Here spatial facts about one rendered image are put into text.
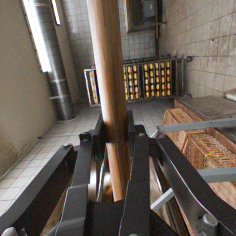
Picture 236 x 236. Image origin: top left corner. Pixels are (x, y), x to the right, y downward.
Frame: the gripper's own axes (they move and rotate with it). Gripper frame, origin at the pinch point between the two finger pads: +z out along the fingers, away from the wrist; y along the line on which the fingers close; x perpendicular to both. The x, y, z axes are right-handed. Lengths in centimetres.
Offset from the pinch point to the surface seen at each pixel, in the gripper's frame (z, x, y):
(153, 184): 94, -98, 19
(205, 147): 70, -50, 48
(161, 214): 65, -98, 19
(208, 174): 35, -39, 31
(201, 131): 91, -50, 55
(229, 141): 66, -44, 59
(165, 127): 82, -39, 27
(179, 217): 63, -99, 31
